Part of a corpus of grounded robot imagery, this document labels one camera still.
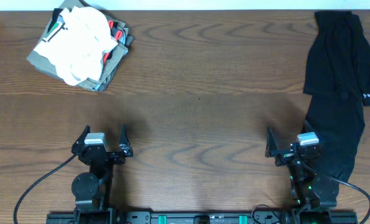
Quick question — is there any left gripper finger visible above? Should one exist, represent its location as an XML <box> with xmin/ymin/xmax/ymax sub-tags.
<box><xmin>119</xmin><ymin>124</ymin><xmax>130</xmax><ymax>146</ymax></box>
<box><xmin>75</xmin><ymin>125</ymin><xmax>90</xmax><ymax>145</ymax></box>

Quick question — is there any black t-shirt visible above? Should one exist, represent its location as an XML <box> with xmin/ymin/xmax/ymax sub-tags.
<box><xmin>303</xmin><ymin>11</ymin><xmax>370</xmax><ymax>182</ymax></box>

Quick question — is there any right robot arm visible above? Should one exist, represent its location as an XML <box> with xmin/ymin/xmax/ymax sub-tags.
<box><xmin>265</xmin><ymin>128</ymin><xmax>339</xmax><ymax>223</ymax></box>

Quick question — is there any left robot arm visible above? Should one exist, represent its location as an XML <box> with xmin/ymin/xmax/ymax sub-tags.
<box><xmin>72</xmin><ymin>125</ymin><xmax>133</xmax><ymax>223</ymax></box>

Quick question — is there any olive folded garment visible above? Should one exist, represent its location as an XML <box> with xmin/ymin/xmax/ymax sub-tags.
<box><xmin>27</xmin><ymin>0</ymin><xmax>134</xmax><ymax>92</ymax></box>

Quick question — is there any red and grey folded garment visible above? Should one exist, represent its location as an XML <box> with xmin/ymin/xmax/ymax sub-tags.
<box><xmin>93</xmin><ymin>20</ymin><xmax>134</xmax><ymax>91</ymax></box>

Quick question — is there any white folded garment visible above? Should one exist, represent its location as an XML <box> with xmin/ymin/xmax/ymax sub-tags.
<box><xmin>35</xmin><ymin>6</ymin><xmax>118</xmax><ymax>86</ymax></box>

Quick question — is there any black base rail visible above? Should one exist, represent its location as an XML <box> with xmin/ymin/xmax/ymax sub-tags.
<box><xmin>45</xmin><ymin>210</ymin><xmax>358</xmax><ymax>224</ymax></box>

